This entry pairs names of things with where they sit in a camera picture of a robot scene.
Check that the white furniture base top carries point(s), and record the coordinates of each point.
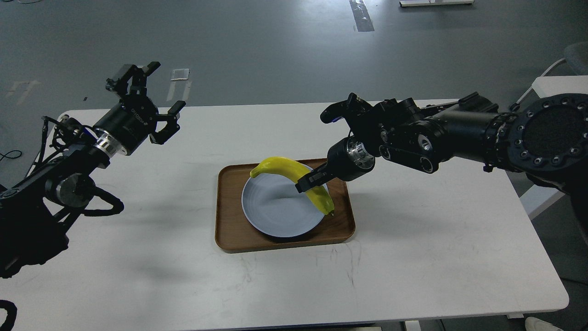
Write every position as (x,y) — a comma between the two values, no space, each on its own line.
(422,3)

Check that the brown wooden tray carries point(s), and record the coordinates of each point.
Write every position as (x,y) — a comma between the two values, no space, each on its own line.
(234,234)

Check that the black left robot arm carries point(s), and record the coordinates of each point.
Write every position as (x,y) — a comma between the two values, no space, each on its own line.
(37,212)

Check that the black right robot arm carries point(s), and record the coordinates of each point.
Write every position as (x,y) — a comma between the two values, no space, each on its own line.
(472,128)

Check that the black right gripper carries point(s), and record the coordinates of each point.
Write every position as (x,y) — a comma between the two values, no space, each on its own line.
(347,160)

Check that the white shoe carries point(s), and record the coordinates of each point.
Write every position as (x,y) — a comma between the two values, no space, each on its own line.
(536,324)

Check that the grey office chair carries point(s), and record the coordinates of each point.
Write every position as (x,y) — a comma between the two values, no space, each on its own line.
(575,56)

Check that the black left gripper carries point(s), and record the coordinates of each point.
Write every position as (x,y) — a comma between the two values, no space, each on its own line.
(131,124)

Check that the yellow banana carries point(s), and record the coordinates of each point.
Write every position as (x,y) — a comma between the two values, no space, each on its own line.
(294,170)

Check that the light blue plate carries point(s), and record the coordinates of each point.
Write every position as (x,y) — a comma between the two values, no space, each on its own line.
(273,206)

